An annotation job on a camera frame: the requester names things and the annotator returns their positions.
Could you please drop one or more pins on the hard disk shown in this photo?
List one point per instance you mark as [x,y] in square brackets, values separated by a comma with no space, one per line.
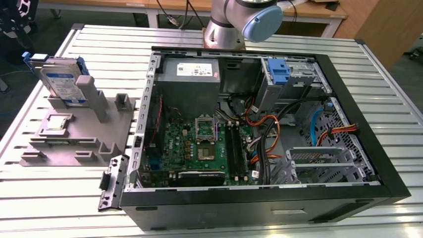
[63,86]

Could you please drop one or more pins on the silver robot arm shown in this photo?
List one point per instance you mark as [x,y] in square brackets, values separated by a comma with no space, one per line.
[224,32]

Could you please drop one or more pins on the metal disk bay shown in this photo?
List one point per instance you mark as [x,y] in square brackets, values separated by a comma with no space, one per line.
[327,164]

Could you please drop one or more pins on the silver CPU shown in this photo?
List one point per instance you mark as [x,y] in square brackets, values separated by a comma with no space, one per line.
[56,123]

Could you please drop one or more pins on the green RAM stick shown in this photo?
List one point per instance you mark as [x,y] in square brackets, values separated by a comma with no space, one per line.
[73,141]

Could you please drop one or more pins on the grey parts rack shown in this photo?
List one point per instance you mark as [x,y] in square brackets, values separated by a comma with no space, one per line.
[99,138]

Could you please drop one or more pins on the grey power supply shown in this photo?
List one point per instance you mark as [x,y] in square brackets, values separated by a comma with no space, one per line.
[188,96]

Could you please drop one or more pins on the green motherboard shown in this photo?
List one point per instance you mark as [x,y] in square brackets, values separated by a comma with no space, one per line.
[177,148]

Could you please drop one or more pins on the grey expansion card retainer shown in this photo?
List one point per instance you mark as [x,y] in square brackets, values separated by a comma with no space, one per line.
[115,181]

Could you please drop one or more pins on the thin locking lever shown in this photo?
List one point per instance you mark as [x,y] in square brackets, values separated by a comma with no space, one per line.
[216,131]

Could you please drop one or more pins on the CPU socket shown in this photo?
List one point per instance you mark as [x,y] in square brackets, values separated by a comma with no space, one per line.
[208,153]

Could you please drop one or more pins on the blue plastic drive latch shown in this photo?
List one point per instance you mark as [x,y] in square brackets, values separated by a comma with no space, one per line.
[279,72]

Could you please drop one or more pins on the metal optical drive cage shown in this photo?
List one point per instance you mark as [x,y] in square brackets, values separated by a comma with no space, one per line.
[273,96]

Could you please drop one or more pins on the black RAM slot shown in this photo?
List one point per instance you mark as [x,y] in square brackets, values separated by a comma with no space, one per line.
[232,151]
[240,151]

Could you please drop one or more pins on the black graphics card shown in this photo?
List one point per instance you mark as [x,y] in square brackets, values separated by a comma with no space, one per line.
[201,178]

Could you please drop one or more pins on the black PC case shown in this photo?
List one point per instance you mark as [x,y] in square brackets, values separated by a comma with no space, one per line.
[231,208]

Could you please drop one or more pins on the wooden cabinet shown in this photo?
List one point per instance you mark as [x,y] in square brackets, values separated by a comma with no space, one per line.
[390,24]

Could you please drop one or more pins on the wooden desk white frame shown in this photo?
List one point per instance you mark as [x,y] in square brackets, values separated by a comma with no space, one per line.
[325,12]

